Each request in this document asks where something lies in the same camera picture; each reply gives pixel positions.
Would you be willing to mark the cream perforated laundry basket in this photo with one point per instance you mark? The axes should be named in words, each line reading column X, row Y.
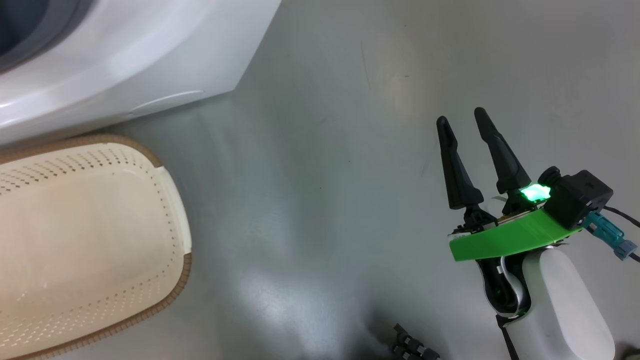
column 75, row 250

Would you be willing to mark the round white filter cover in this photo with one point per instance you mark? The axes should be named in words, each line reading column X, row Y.
column 170, row 104

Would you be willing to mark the grey rubber door seal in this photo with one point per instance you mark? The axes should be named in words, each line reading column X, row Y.
column 65, row 25

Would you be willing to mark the white washing machine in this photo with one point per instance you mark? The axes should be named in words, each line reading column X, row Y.
column 175, row 40

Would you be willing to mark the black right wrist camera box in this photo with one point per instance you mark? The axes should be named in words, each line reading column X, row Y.
column 582, row 197

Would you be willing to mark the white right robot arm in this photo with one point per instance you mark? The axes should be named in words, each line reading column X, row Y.
column 565, row 310

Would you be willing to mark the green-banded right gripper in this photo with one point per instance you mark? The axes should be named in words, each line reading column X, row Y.
column 507, row 237

